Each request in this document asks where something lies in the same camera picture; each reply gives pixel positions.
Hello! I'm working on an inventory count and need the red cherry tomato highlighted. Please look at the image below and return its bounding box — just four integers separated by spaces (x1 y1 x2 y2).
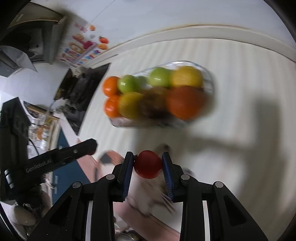
134 150 162 179

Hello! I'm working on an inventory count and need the dark orange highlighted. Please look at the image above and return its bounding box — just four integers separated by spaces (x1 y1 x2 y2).
166 86 208 121

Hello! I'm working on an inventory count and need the yellow lemon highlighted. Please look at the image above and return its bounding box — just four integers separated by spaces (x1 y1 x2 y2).
118 92 144 120
171 66 204 88

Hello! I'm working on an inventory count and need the brown bruised apple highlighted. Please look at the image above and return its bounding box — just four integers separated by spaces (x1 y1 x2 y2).
140 86 168 120

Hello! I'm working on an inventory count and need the small orange tangerine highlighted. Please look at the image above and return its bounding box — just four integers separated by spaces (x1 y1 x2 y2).
102 76 120 97

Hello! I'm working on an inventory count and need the blue cabinet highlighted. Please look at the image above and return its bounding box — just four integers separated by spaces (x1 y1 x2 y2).
43 128 91 204

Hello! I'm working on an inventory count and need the oval floral ceramic plate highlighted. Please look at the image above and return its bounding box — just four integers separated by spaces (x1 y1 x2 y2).
103 61 214 128

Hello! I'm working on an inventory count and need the black gas stove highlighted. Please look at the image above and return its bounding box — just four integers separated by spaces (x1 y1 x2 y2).
54 63 109 135

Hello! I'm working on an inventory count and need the striped cat print mat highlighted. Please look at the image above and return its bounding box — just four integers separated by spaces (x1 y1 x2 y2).
79 39 295 240

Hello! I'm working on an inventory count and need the left green apple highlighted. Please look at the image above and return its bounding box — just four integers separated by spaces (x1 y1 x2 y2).
117 75 140 93

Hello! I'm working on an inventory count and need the green apple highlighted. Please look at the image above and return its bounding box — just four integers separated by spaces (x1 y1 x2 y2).
148 67 172 87
117 75 140 93

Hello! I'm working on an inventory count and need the right green apple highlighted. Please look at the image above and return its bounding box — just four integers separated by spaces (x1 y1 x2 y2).
148 67 172 87

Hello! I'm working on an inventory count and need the range hood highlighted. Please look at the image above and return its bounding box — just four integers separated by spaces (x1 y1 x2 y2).
1 3 67 77

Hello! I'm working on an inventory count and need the colourful wall sticker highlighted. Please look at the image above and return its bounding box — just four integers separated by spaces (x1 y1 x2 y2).
57 21 110 68

